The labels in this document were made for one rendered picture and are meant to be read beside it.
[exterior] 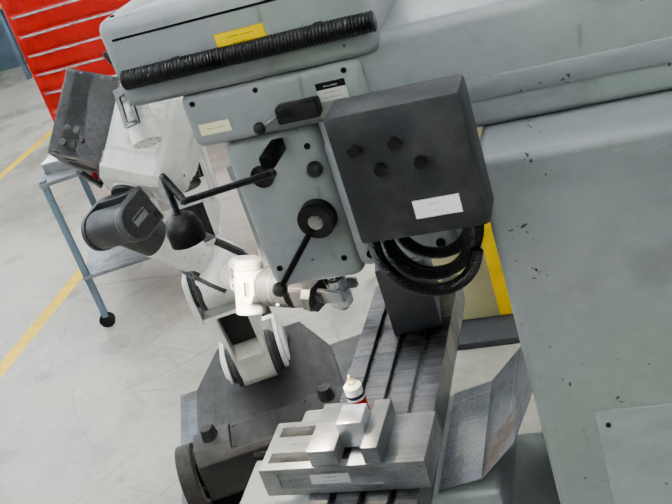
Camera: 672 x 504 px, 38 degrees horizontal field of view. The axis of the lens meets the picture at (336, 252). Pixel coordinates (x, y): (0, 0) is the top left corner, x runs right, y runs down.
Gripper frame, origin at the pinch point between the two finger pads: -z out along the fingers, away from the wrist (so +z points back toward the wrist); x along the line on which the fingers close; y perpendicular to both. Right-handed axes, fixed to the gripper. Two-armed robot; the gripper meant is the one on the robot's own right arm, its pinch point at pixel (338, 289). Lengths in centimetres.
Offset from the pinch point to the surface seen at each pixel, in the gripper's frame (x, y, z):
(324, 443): -21.0, 22.4, -1.6
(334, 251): -7.7, -13.8, -8.3
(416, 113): -24, -47, -43
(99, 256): 157, 96, 273
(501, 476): -3, 42, -28
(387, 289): 30.1, 20.3, 10.3
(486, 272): 162, 101, 57
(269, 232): -11.2, -19.8, 2.3
